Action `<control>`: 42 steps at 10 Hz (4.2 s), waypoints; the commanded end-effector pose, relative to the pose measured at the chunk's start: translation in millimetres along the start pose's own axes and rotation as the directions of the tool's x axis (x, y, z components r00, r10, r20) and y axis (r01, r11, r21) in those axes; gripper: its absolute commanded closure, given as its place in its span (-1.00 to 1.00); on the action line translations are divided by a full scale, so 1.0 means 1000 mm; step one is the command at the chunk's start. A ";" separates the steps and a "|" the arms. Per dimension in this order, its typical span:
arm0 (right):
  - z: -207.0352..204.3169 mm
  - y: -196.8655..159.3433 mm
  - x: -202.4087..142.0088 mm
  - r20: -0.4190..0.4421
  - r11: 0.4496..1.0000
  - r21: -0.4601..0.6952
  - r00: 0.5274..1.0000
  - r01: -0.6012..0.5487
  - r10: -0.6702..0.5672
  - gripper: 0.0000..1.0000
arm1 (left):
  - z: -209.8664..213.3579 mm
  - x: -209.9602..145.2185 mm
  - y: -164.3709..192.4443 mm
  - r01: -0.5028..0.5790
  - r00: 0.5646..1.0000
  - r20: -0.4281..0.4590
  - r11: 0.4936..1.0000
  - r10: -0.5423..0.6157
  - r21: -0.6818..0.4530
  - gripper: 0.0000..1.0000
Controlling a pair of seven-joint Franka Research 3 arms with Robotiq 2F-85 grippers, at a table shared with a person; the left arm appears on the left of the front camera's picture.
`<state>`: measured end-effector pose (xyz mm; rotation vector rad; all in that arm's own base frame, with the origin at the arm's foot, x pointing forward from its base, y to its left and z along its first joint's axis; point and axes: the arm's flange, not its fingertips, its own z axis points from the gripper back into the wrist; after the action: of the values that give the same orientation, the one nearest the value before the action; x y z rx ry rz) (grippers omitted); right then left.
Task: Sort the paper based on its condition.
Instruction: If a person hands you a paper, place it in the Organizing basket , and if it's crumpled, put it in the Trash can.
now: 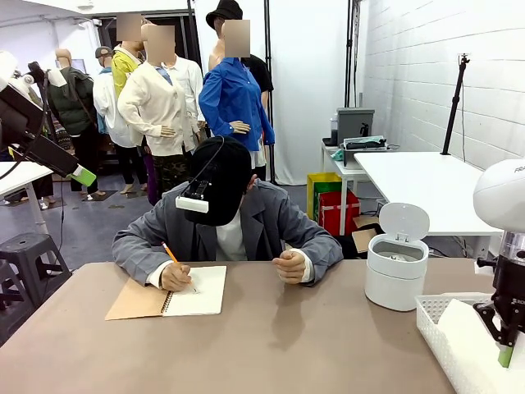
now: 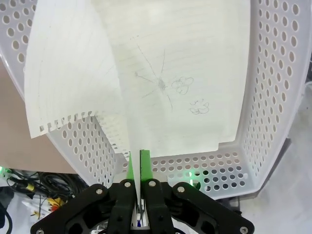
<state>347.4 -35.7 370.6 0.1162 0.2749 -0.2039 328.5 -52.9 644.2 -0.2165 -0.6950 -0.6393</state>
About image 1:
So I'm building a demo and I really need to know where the grey tray bin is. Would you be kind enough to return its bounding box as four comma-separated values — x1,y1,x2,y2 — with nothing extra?
341,136,389,169

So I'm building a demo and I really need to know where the mannequin in cream cardigan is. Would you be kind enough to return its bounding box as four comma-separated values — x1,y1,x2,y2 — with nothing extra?
117,24,206,206

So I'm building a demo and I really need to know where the black tripod stand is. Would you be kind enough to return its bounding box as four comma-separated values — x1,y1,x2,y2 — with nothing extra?
441,53,472,156
40,81,66,143

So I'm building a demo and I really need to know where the black cap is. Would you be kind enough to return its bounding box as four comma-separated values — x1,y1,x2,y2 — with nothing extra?
184,136,252,227

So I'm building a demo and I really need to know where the person's right forearm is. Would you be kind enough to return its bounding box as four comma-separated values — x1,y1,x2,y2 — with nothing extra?
112,241,167,288

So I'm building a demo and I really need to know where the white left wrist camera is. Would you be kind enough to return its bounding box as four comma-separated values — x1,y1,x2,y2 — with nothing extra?
20,61,66,88

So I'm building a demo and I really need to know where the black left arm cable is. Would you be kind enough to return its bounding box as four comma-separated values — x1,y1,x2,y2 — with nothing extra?
0,76,53,181

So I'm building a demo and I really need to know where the black bucket hat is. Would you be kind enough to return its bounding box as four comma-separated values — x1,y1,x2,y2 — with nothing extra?
205,0,244,30

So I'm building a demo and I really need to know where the white paper stack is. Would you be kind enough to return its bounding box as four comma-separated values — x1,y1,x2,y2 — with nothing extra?
446,348,525,394

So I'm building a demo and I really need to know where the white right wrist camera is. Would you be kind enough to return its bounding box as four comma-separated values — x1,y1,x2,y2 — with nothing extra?
474,257,500,277

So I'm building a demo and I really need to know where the orange pencil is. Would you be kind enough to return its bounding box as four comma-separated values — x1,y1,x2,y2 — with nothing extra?
161,241,199,294

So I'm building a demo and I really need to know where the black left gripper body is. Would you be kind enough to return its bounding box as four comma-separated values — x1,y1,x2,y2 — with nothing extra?
0,87,46,150

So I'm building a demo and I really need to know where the large white table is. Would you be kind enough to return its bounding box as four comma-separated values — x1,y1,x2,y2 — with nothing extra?
354,150,505,266

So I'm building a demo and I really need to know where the person's left forearm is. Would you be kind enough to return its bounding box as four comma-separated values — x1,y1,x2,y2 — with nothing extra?
301,241,344,286

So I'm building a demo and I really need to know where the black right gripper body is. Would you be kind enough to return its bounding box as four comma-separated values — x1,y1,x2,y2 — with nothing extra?
491,254,525,320

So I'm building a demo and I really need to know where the mannequin in black t-shirt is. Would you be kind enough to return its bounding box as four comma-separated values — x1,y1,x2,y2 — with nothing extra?
207,16,275,178

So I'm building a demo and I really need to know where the small white side table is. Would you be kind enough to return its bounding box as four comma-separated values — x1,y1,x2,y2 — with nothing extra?
321,141,370,206

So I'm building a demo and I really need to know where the person in grey blazer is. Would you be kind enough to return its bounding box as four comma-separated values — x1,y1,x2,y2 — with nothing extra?
112,178,344,288

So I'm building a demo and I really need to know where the mannequin in blue shirt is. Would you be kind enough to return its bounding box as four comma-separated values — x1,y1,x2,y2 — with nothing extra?
199,20,276,177

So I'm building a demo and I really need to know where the capped mannequin in white shirt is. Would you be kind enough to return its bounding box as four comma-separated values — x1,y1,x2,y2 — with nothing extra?
92,45,143,195

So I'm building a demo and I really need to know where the mannequin in dark green vest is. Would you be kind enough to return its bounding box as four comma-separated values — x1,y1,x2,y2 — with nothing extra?
44,48,102,196

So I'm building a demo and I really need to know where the brown cardboard piece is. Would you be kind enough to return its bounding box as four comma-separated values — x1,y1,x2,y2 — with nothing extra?
351,227,385,254

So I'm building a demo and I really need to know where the white perforated plastic basket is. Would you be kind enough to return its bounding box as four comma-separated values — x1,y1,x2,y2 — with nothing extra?
415,292,525,394

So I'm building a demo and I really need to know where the grey box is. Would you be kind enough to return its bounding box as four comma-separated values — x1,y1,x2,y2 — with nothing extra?
336,107,376,147

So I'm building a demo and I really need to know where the white lidded trash bin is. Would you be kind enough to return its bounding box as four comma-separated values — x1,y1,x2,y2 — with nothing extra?
364,202,431,312

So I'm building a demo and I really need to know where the person's left hand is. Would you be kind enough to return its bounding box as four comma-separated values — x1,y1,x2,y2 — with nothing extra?
272,250,308,286

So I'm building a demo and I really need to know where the person's right hand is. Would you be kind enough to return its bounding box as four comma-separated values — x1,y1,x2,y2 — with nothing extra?
160,262,193,292

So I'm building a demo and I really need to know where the black light stand pole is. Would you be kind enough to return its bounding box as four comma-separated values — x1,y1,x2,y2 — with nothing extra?
344,0,362,108
263,0,276,184

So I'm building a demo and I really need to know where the white head-mounted camera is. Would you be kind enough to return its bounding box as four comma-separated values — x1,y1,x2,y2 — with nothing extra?
175,195,210,213

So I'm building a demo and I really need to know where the spiral notebook with kraft cover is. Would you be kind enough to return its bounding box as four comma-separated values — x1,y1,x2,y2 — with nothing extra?
105,265,228,321

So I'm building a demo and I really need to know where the black plastic stool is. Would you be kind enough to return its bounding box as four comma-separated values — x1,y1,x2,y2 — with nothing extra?
0,232,73,309

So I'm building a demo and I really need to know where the green bag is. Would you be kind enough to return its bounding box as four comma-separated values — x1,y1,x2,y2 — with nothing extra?
313,180,349,217

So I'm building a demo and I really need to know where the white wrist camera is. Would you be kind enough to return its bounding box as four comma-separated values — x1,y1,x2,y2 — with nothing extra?
20,61,66,88
474,257,500,277

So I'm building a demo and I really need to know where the black metal stool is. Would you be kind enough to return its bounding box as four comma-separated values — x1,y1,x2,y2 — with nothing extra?
0,260,36,346

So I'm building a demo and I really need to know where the mannequin in yellow jacket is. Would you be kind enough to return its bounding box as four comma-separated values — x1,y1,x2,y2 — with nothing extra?
111,14,145,99

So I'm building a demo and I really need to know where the white paper sheet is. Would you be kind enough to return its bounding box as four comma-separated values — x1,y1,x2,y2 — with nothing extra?
436,298,508,370

